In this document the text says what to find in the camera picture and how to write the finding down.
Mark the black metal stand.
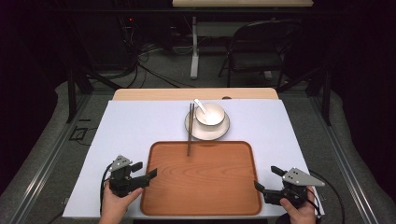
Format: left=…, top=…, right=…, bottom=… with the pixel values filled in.
left=65, top=69, right=123, bottom=124
left=276, top=62, right=332, bottom=127

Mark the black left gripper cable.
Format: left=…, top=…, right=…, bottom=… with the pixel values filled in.
left=99, top=162, right=114, bottom=217

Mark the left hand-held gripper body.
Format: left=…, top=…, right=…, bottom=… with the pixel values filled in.
left=107, top=154, right=151, bottom=199

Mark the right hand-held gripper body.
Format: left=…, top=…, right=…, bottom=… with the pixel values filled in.
left=262, top=167, right=326, bottom=209

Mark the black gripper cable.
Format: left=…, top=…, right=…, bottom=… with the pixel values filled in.
left=99, top=162, right=114, bottom=217
left=307, top=169, right=346, bottom=224

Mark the white-legged desk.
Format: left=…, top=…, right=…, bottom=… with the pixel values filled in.
left=172, top=0, right=315, bottom=80

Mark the white bowl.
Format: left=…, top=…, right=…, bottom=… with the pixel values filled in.
left=194, top=103, right=226, bottom=128

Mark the white round plate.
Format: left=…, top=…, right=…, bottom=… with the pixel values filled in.
left=184, top=109, right=231, bottom=141

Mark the person's left hand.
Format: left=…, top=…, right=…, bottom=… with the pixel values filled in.
left=98, top=180, right=145, bottom=224

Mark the person's right hand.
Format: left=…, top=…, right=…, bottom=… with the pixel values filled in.
left=278, top=186, right=318, bottom=224

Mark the metal floor rail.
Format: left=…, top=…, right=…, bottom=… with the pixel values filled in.
left=307, top=92, right=381, bottom=224
left=8, top=92, right=92, bottom=224

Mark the dark brown chopstick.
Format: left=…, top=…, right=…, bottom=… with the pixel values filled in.
left=188, top=103, right=196, bottom=157
left=187, top=103, right=193, bottom=157

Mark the white table sheet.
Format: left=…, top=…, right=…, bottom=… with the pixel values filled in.
left=62, top=99, right=326, bottom=219

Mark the bundle of floor cables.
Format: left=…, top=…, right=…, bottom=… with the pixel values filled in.
left=116, top=15, right=195, bottom=90

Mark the white ceramic spoon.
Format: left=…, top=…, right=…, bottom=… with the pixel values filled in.
left=193, top=98, right=209, bottom=117

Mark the brown wooden tray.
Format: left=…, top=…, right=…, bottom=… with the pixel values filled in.
left=139, top=140, right=263, bottom=217

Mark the black folding chair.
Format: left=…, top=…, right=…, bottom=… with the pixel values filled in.
left=218, top=20, right=304, bottom=90

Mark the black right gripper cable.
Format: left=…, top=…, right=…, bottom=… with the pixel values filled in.
left=307, top=169, right=346, bottom=224

